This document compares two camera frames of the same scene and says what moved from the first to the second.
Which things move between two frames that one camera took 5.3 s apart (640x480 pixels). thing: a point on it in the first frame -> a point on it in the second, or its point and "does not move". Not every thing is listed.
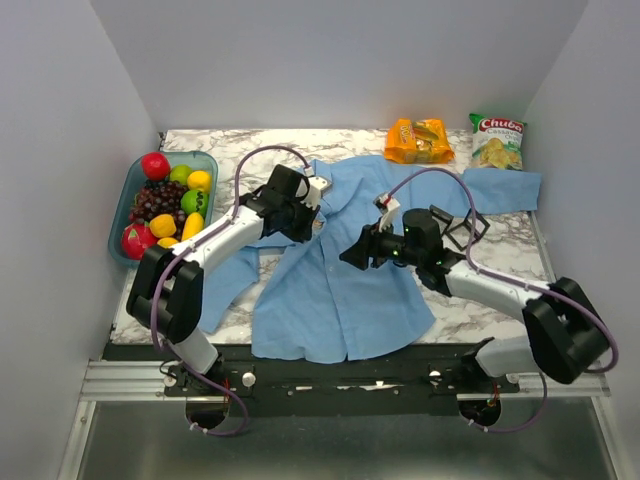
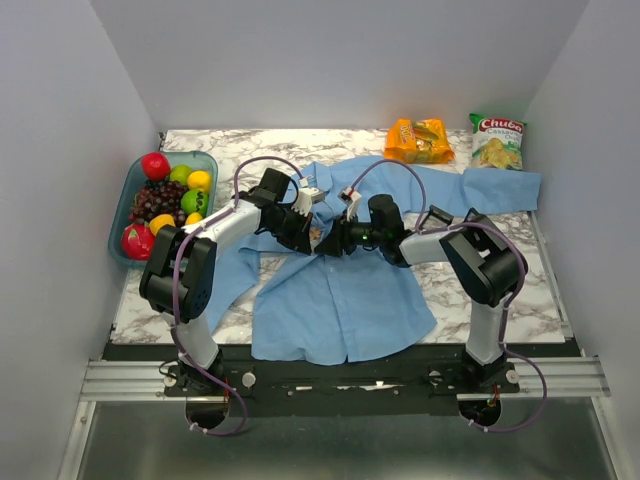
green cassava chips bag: (497, 143) does not move
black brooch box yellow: (441, 214) does not move
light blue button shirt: (307, 305) does not move
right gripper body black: (386, 245) -> (352, 233)
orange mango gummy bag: (409, 141) does not move
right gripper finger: (358, 254) -> (329, 246)
